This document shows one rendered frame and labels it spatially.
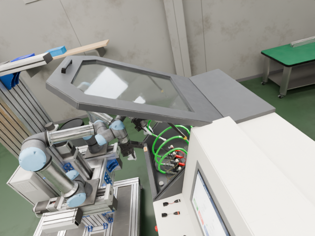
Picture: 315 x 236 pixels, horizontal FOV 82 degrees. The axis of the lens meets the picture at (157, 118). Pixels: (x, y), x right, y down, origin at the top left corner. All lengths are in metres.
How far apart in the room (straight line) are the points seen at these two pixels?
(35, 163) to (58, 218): 0.72
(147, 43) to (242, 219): 3.56
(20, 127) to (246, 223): 1.36
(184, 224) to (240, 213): 0.65
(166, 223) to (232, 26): 3.69
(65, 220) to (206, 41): 3.67
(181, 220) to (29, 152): 0.96
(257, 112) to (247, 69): 3.52
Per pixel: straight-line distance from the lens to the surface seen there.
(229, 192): 0.75
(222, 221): 0.86
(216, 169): 0.80
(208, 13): 4.00
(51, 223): 1.78
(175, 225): 1.33
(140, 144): 1.28
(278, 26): 4.66
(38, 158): 1.14
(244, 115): 1.15
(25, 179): 1.83
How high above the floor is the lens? 2.20
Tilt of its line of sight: 35 degrees down
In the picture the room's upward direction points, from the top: 16 degrees counter-clockwise
